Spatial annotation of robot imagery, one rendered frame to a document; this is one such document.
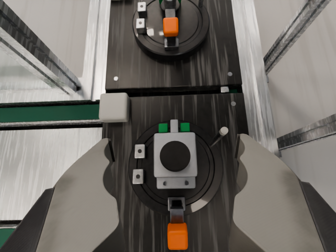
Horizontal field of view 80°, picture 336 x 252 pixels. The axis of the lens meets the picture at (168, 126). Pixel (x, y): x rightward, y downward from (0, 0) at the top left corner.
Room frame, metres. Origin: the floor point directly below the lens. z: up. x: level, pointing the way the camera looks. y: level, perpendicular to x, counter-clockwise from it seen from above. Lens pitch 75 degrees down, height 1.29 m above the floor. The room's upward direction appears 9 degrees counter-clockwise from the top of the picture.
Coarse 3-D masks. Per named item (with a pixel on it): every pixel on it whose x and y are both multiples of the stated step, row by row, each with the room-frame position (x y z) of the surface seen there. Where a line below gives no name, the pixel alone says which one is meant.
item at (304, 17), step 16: (304, 0) 0.22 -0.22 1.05; (320, 0) 0.20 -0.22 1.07; (304, 16) 0.20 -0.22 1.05; (288, 32) 0.20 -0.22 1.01; (272, 48) 0.21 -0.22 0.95; (288, 48) 0.20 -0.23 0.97; (272, 64) 0.20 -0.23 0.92; (304, 128) 0.05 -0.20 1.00; (320, 128) 0.04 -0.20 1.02; (288, 144) 0.03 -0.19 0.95
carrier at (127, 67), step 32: (128, 0) 0.36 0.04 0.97; (160, 0) 0.31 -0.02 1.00; (192, 0) 0.31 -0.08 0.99; (224, 0) 0.32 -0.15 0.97; (128, 32) 0.28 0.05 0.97; (160, 32) 0.25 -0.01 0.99; (192, 32) 0.24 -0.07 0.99; (224, 32) 0.25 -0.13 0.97; (128, 64) 0.21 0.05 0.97; (160, 64) 0.20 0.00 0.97; (192, 64) 0.19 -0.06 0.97; (224, 64) 0.18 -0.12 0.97
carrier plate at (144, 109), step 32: (160, 96) 0.14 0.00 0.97; (192, 96) 0.13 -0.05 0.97; (224, 96) 0.12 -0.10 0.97; (128, 128) 0.09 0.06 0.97; (128, 160) 0.04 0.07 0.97; (224, 160) 0.02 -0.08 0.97; (128, 192) -0.01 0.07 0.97; (224, 192) -0.03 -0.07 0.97; (128, 224) -0.05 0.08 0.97; (160, 224) -0.06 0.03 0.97; (192, 224) -0.06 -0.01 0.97; (224, 224) -0.07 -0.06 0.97
